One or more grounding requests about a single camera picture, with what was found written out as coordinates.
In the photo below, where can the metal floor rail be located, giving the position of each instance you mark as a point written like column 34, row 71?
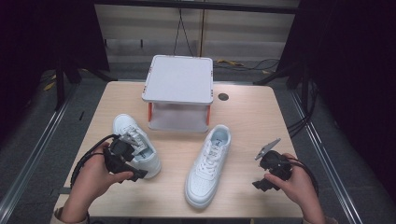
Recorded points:
column 34, row 149
column 323, row 168

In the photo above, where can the white sneaker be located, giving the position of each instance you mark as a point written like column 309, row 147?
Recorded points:
column 124, row 124
column 202, row 183

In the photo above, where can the grey tape strip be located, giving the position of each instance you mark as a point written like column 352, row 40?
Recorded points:
column 63, row 190

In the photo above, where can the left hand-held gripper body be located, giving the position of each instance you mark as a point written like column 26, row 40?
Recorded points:
column 118, row 152

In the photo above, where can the white two-tier shoe rack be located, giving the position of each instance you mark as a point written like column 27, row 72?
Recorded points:
column 180, row 77

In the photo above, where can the dark round table grommet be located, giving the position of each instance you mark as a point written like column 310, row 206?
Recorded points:
column 223, row 96

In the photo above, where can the person's left hand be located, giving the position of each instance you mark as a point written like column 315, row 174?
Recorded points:
column 90, row 180

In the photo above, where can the person's right hand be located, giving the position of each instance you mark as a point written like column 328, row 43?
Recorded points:
column 300, row 186

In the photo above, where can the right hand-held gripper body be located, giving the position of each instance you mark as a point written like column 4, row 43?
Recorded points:
column 277, row 163

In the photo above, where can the yellow tape piece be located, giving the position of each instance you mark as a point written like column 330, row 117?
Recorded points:
column 49, row 85
column 230, row 62

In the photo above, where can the black metal stand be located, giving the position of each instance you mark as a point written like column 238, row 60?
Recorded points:
column 59, row 90

